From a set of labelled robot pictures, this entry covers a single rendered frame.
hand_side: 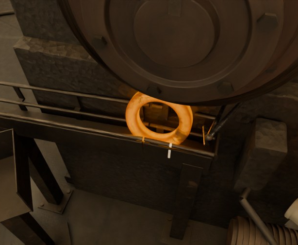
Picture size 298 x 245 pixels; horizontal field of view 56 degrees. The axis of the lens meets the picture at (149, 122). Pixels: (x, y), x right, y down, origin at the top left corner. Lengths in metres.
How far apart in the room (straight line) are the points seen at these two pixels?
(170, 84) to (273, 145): 0.33
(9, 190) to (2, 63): 1.59
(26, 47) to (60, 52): 0.10
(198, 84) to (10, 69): 1.94
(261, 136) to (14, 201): 0.67
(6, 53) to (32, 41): 1.60
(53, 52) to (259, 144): 0.58
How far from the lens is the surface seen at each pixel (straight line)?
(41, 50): 0.84
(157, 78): 0.49
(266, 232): 0.87
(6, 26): 2.81
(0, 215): 0.89
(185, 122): 0.74
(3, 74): 2.29
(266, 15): 0.39
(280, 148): 0.72
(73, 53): 0.81
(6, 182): 0.93
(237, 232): 0.90
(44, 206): 1.53
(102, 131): 0.81
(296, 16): 0.46
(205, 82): 0.47
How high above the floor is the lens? 1.34
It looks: 51 degrees down
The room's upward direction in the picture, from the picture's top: straight up
